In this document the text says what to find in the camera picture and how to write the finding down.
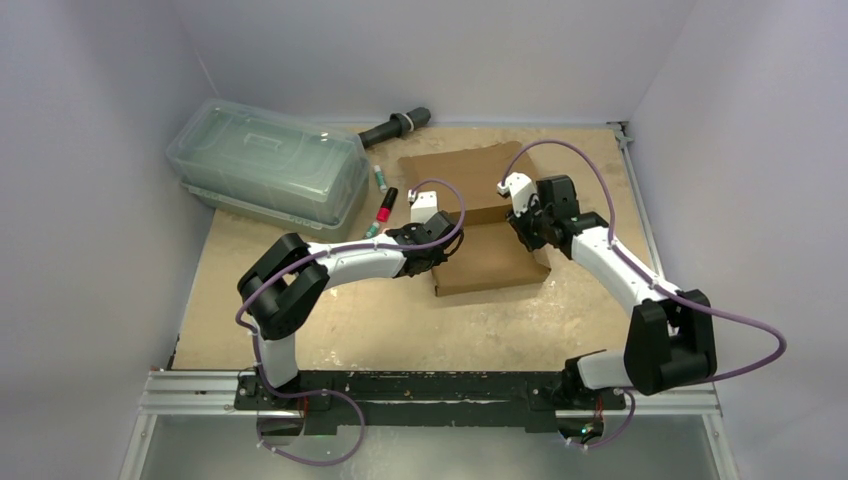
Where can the clear plastic storage box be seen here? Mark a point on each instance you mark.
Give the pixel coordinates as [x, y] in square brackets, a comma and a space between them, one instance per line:
[274, 168]

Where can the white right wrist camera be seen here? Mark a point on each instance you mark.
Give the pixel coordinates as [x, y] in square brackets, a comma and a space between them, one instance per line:
[521, 190]

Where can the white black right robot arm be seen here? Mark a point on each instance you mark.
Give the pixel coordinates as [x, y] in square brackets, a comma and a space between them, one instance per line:
[670, 340]

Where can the green white glue stick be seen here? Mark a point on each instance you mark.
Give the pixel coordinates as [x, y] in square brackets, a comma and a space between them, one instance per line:
[373, 230]
[380, 179]

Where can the green white glue stick near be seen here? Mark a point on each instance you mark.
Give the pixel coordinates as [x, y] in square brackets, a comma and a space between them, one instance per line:
[373, 230]

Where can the green white glue stick far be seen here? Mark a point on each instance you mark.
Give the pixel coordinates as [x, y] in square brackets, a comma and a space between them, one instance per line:
[380, 179]

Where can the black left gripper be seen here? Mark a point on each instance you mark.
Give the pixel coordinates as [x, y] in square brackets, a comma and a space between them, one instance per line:
[413, 227]

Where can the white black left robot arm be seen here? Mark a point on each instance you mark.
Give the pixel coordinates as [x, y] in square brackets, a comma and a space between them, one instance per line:
[282, 288]

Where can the brown cardboard box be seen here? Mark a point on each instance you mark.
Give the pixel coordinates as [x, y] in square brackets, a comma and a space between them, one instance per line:
[491, 256]

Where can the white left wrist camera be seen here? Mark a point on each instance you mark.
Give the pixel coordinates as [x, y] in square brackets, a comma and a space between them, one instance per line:
[423, 205]

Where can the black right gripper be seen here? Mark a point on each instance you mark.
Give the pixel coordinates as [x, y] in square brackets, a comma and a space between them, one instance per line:
[525, 228]

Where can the dark grey corrugated pipe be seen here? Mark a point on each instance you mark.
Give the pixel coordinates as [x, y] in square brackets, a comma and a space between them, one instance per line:
[397, 126]

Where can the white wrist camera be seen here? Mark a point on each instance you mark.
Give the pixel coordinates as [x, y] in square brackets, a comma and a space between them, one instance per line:
[423, 205]
[521, 190]

